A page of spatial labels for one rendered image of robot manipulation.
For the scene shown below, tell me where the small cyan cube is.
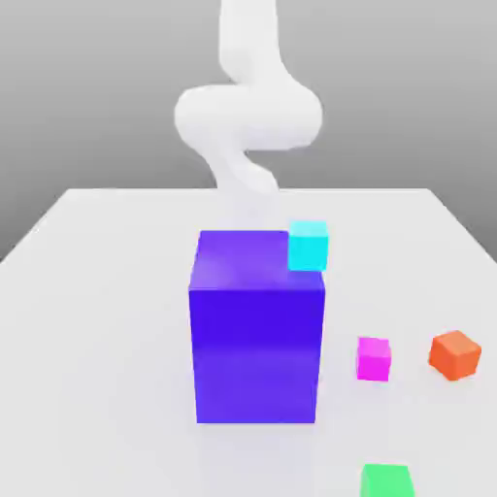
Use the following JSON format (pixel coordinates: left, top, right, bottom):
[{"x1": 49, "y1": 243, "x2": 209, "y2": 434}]
[{"x1": 287, "y1": 219, "x2": 330, "y2": 273}]

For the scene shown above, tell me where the large purple box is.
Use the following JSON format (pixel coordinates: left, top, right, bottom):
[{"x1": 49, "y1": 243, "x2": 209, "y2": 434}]
[{"x1": 187, "y1": 229, "x2": 326, "y2": 425}]

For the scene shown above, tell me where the small magenta cube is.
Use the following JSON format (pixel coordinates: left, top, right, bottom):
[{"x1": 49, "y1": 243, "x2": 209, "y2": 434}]
[{"x1": 355, "y1": 336, "x2": 392, "y2": 382}]

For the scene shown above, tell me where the small green cube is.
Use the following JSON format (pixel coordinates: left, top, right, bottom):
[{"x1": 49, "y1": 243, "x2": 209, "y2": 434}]
[{"x1": 359, "y1": 463, "x2": 415, "y2": 497}]

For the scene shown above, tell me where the small orange cube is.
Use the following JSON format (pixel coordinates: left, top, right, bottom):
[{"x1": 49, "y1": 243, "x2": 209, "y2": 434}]
[{"x1": 427, "y1": 329, "x2": 483, "y2": 382}]

